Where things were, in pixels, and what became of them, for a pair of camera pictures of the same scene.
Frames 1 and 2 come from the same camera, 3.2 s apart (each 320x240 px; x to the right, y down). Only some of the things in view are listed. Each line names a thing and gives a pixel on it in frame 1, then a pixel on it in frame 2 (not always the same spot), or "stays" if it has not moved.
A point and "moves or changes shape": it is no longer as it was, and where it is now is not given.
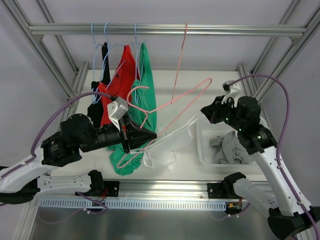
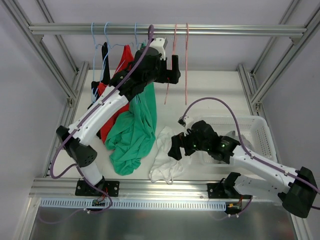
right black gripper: x=215 y=114 -> x=184 y=144
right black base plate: x=219 y=190 stays
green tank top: x=142 y=104 stays
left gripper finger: x=137 y=136 -> x=175 y=65
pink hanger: x=179 y=61 -> x=186 y=46
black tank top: x=95 y=105 stays
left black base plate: x=111 y=189 stays
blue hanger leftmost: x=95 y=98 stays
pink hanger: x=146 y=112 -> x=173 y=48
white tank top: x=163 y=153 moves or changes shape
